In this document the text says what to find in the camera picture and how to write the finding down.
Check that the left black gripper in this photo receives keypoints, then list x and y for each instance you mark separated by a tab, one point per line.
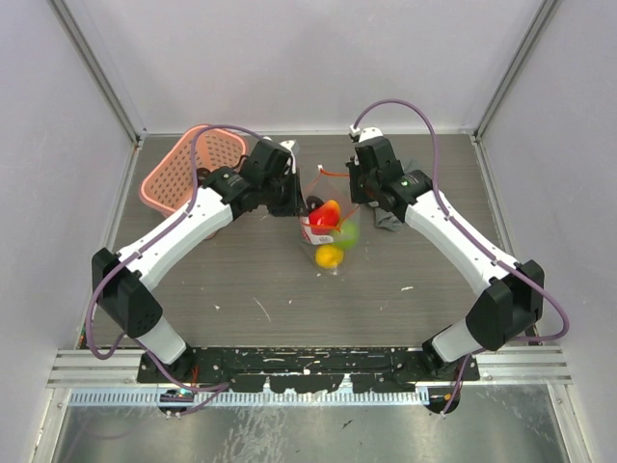
295	205

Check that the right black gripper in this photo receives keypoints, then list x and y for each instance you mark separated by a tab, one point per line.
357	195

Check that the dark purple mangosteen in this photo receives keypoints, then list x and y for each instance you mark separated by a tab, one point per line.
314	202

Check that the red yellow mango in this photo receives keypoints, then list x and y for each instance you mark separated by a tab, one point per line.
325	218

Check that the green apple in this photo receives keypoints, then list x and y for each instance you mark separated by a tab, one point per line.
347	236

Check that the clear zip top bag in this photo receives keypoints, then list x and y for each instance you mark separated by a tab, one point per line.
329	185

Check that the yellow pear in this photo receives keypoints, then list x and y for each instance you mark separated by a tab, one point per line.
328	256

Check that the pink plastic basket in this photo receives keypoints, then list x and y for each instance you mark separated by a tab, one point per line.
169	186

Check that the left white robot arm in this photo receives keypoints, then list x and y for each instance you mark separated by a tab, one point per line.
124	281

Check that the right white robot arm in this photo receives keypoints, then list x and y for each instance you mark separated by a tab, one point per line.
508	292

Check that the grey cloth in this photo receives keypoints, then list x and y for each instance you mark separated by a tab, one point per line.
387	221

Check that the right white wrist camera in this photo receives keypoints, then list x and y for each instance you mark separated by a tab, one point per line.
366	133

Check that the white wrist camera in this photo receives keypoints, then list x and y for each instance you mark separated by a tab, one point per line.
366	133
292	146

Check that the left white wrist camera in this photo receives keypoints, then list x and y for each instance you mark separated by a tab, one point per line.
292	146

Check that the left aluminium frame post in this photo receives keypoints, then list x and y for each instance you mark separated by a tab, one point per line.
75	31

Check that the aluminium frame post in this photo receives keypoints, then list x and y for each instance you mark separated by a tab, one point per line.
75	31
531	37

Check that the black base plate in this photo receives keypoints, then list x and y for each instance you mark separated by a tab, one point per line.
309	370

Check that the right aluminium frame post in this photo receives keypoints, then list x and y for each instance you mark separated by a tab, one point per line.
531	37

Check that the slotted cable duct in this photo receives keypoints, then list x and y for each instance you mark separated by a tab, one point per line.
158	396

